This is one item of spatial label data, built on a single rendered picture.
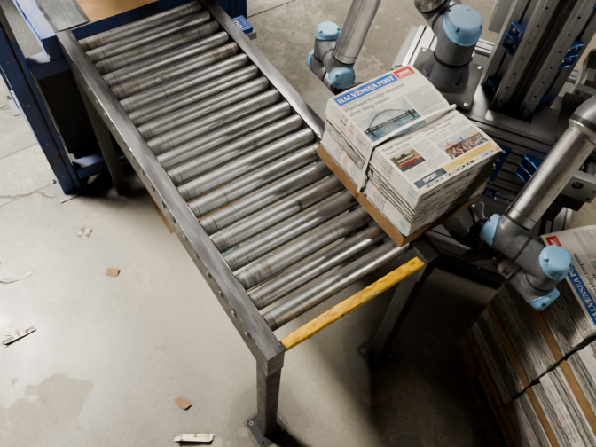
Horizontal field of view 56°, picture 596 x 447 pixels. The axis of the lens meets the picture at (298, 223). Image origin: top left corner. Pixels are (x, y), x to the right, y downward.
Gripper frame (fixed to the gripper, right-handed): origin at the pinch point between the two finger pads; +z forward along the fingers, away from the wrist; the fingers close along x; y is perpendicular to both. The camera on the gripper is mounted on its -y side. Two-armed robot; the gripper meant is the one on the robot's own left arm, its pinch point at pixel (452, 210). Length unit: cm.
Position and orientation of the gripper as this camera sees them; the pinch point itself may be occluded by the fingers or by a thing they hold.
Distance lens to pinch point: 165.7
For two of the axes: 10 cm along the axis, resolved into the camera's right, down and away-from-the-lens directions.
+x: -8.2, 4.0, -4.1
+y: 1.2, -5.8, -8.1
